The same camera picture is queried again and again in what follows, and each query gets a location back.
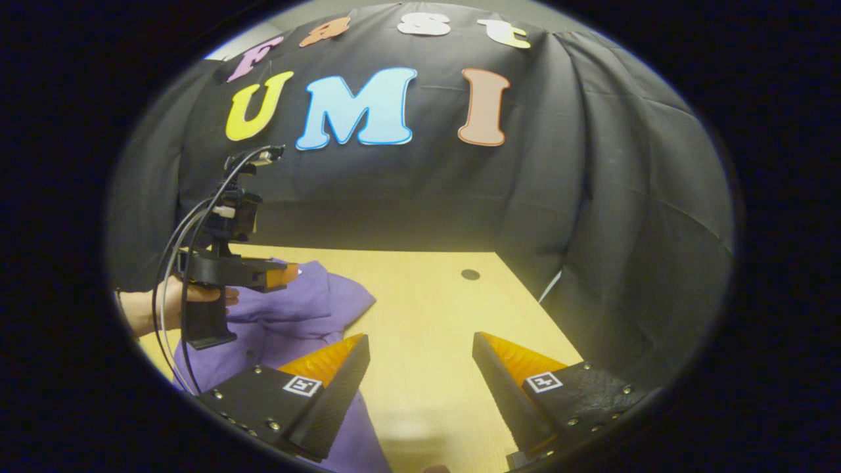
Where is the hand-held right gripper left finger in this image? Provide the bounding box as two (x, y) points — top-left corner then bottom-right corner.
(197, 334), (371, 462)

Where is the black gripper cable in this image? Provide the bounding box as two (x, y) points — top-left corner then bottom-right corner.
(179, 146), (279, 396)

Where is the purple garment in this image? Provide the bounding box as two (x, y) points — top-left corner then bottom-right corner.
(172, 260), (395, 473)

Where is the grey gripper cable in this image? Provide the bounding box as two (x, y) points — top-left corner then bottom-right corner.
(151, 197), (217, 388)

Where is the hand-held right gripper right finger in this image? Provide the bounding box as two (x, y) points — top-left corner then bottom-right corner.
(472, 332), (659, 471)

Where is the white cable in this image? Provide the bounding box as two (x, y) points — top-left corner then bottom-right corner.
(539, 269), (563, 304)

